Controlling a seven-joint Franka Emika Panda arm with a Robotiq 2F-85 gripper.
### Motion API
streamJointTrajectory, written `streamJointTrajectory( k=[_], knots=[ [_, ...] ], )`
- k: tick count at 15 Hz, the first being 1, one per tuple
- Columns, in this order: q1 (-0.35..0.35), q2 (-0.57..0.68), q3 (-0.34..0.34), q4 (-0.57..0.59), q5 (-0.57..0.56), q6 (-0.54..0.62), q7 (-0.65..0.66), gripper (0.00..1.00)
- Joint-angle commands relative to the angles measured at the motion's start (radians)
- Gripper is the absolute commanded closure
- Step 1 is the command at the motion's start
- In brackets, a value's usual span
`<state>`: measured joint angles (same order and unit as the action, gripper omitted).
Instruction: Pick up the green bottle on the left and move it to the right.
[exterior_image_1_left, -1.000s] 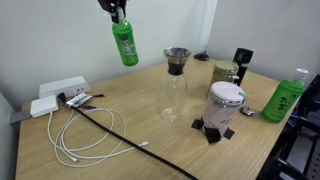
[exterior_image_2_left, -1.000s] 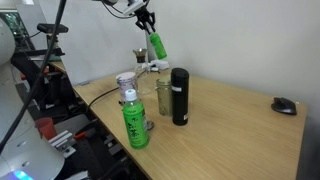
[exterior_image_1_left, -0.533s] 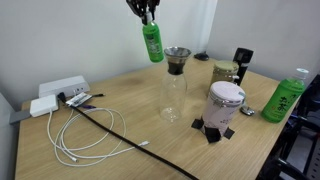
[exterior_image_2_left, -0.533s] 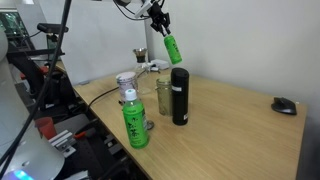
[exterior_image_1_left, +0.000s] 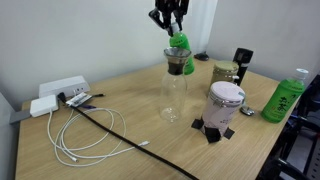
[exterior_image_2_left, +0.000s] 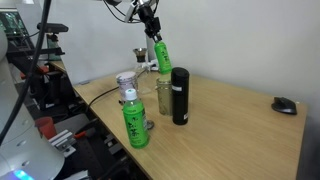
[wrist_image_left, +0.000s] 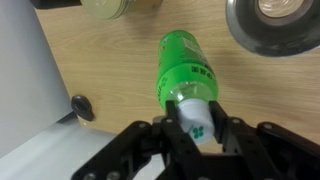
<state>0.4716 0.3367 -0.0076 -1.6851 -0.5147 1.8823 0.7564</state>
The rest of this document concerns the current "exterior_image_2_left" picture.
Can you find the black thermos flask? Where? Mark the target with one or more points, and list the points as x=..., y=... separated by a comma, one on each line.
x=180, y=100

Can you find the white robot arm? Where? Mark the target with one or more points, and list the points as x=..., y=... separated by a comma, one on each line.
x=20, y=133

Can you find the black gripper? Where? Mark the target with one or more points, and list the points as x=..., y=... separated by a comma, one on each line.
x=149, y=17

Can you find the glass jar green lid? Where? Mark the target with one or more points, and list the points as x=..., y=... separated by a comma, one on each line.
x=164, y=98

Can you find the green tea bottle white cap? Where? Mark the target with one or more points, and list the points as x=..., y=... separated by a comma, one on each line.
x=135, y=120

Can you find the glass carafe with metal funnel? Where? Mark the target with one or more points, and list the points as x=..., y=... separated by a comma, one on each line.
x=141, y=68

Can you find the green bottle without white cap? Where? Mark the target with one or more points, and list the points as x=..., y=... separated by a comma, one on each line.
x=163, y=58

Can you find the glass jar white lid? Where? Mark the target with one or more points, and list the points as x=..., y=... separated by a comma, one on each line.
x=126, y=85

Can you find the black camera on stand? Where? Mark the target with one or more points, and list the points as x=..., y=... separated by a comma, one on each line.
x=52, y=27

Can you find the aluminium extrusion bracket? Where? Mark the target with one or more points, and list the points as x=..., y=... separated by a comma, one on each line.
x=62, y=141

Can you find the white power adapter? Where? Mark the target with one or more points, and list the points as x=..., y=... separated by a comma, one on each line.
x=154, y=63

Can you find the black computer mouse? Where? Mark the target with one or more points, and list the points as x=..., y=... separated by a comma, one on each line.
x=284, y=106

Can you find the red cup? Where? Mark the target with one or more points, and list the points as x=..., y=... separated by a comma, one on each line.
x=46, y=127

